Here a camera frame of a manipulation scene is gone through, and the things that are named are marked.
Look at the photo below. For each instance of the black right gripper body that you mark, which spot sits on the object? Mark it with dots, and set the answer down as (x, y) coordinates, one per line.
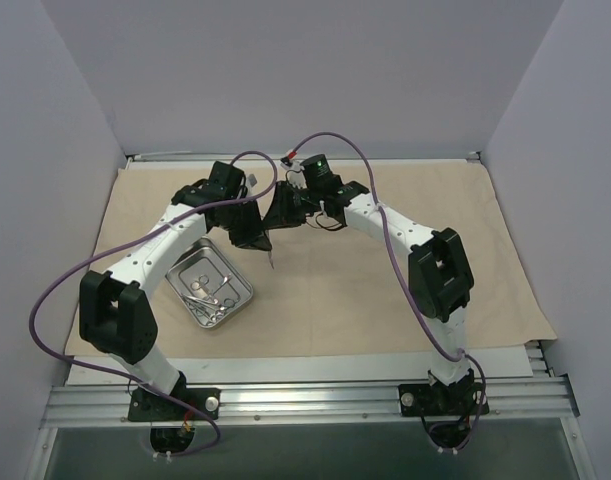
(287, 203)

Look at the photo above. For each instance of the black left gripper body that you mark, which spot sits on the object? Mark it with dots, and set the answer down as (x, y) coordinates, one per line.
(243, 230)

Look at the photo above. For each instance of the steel instrument tray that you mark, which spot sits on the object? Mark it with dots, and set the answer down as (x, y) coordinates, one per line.
(201, 269)

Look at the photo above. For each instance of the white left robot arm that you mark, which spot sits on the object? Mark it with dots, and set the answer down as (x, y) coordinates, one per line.
(115, 315)

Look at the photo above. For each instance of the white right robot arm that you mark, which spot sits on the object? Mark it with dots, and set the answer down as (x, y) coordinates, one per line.
(430, 265)

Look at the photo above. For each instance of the steel surgical forceps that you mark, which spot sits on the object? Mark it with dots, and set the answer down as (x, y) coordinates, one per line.
(208, 309)

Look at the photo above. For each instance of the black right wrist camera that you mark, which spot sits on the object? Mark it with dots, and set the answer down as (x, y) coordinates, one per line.
(317, 173)

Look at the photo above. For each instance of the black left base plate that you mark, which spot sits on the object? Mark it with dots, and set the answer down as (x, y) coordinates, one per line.
(145, 406)

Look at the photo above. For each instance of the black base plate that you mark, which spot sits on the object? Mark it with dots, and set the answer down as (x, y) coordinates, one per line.
(424, 400)
(145, 406)

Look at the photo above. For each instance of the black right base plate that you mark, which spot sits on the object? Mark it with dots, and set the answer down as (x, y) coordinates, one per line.
(424, 400)

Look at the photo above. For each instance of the aluminium front rail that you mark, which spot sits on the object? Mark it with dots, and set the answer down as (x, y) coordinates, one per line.
(241, 404)

